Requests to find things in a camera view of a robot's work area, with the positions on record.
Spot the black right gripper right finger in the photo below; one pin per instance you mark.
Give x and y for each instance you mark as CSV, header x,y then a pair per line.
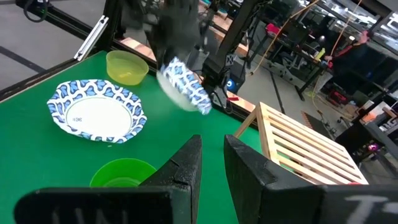
x,y
248,186

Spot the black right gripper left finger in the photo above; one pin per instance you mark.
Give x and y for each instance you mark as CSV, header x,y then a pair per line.
x,y
180,186

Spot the blue patterned paper bowl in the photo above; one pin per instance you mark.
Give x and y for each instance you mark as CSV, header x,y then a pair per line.
x,y
99,116
186,87

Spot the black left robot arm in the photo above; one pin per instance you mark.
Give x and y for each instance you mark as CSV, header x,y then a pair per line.
x,y
230,37

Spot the wooden slatted shelf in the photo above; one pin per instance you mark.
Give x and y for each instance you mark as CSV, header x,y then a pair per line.
x,y
265,130

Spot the green plastic bowl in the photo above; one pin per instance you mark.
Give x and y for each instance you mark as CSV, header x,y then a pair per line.
x,y
124,169

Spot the yellow plastic bowl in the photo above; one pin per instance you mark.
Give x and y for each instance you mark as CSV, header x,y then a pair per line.
x,y
124,73

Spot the silver aluminium profile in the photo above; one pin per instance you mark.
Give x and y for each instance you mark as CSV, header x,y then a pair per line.
x,y
91,37

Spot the black box with blue light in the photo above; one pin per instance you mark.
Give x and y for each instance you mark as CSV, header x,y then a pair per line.
x,y
237,85

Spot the green table mat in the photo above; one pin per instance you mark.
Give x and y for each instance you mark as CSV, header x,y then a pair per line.
x,y
46,161

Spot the person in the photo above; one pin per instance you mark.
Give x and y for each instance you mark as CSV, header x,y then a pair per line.
x,y
351,53

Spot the black aluminium table frame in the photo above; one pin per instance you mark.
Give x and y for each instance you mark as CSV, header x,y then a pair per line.
x,y
62,25

